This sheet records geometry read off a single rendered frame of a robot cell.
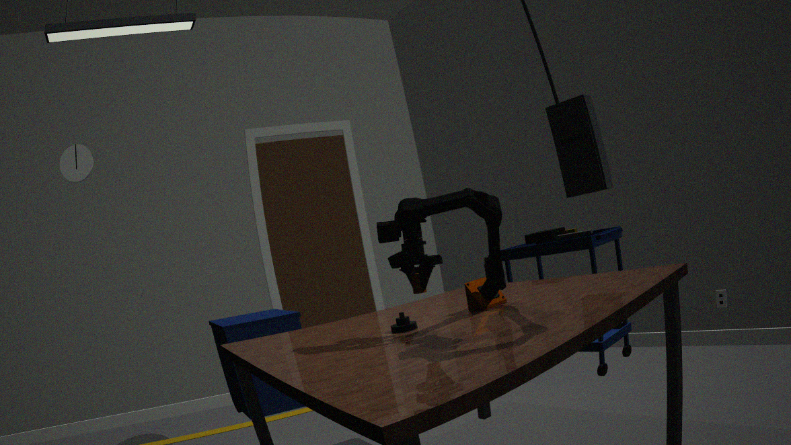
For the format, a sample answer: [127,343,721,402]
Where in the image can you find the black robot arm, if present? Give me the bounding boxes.
[377,188,506,300]

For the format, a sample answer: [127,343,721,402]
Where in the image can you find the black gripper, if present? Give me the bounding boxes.
[399,238,443,290]

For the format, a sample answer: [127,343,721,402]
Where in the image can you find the orange ribbed knob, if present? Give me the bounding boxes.
[411,273,426,294]

